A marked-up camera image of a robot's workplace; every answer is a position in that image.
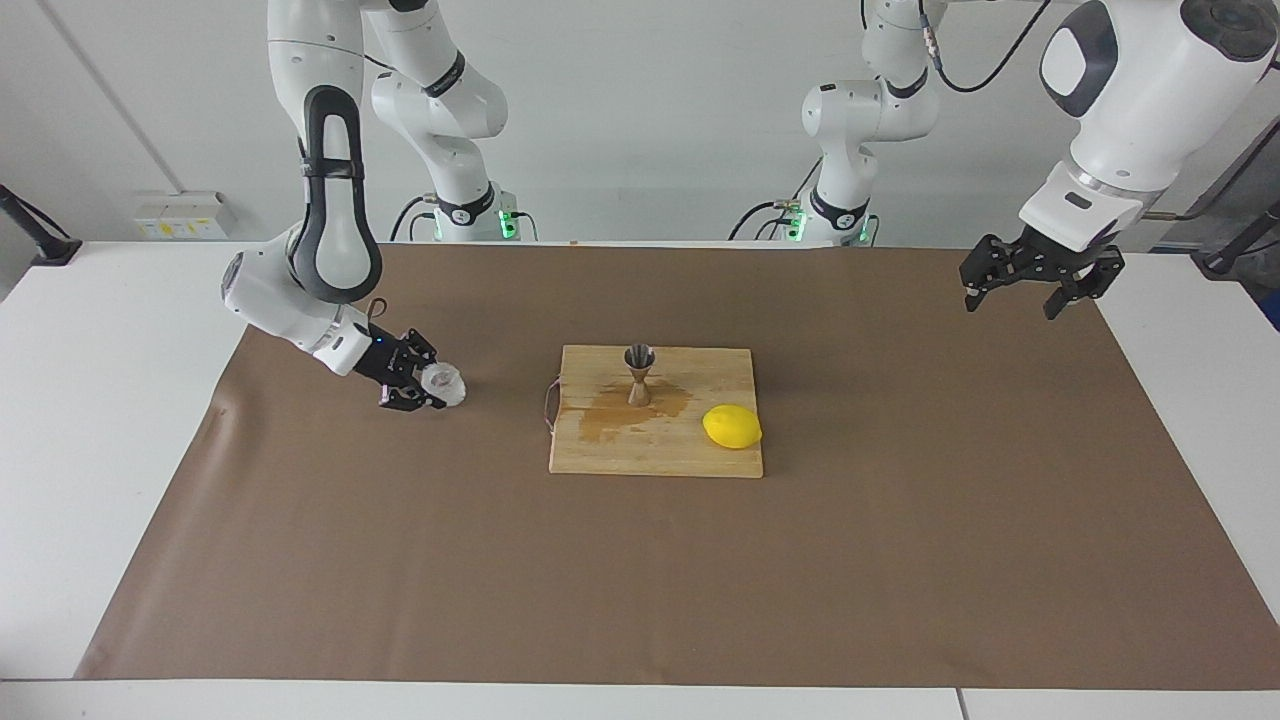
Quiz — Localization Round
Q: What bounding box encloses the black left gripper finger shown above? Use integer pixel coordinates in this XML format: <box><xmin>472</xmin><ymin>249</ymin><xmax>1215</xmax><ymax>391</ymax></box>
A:
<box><xmin>960</xmin><ymin>235</ymin><xmax>1011</xmax><ymax>313</ymax></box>
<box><xmin>1043</xmin><ymin>250</ymin><xmax>1126</xmax><ymax>321</ymax></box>

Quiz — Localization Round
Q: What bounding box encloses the clear glass cup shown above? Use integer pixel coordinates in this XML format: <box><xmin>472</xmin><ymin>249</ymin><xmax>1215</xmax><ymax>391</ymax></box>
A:
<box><xmin>418</xmin><ymin>362</ymin><xmax>469</xmax><ymax>407</ymax></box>

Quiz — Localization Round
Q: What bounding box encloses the steel double jigger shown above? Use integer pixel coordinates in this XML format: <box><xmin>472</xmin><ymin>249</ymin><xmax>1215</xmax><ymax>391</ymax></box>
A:
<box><xmin>624</xmin><ymin>344</ymin><xmax>657</xmax><ymax>407</ymax></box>

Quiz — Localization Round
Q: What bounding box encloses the dark grey panel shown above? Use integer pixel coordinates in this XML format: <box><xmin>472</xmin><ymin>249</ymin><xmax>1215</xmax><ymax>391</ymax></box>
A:
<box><xmin>1158</xmin><ymin>120</ymin><xmax>1280</xmax><ymax>253</ymax></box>

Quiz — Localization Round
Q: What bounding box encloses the brown table mat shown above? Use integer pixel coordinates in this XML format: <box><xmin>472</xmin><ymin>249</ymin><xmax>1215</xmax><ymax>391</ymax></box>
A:
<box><xmin>75</xmin><ymin>240</ymin><xmax>1280</xmax><ymax>691</ymax></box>

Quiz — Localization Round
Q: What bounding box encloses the wooden cutting board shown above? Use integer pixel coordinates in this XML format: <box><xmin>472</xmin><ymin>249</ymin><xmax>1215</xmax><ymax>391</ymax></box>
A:
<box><xmin>543</xmin><ymin>345</ymin><xmax>765</xmax><ymax>479</ymax></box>

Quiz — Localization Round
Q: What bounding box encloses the yellow lemon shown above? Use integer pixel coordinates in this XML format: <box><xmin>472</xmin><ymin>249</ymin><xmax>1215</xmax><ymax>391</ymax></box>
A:
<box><xmin>702</xmin><ymin>404</ymin><xmax>764</xmax><ymax>451</ymax></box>

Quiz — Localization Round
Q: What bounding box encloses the black camera stand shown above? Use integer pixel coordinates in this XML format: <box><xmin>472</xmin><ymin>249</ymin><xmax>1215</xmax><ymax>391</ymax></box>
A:
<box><xmin>0</xmin><ymin>183</ymin><xmax>83</xmax><ymax>267</ymax></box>
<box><xmin>1195</xmin><ymin>200</ymin><xmax>1280</xmax><ymax>279</ymax></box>

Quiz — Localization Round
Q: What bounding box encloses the black base cable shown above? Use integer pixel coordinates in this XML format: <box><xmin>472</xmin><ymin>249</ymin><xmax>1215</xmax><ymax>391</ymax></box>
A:
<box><xmin>390</xmin><ymin>195</ymin><xmax>441</xmax><ymax>243</ymax></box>
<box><xmin>728</xmin><ymin>198</ymin><xmax>806</xmax><ymax>243</ymax></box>

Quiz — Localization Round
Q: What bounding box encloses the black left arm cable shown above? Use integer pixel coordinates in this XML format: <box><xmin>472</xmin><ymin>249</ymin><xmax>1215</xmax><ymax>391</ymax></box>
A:
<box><xmin>918</xmin><ymin>0</ymin><xmax>1280</xmax><ymax>223</ymax></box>

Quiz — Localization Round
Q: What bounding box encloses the white wall socket box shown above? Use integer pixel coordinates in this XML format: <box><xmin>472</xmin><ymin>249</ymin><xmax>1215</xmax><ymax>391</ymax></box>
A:
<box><xmin>133</xmin><ymin>190</ymin><xmax>239</xmax><ymax>241</ymax></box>

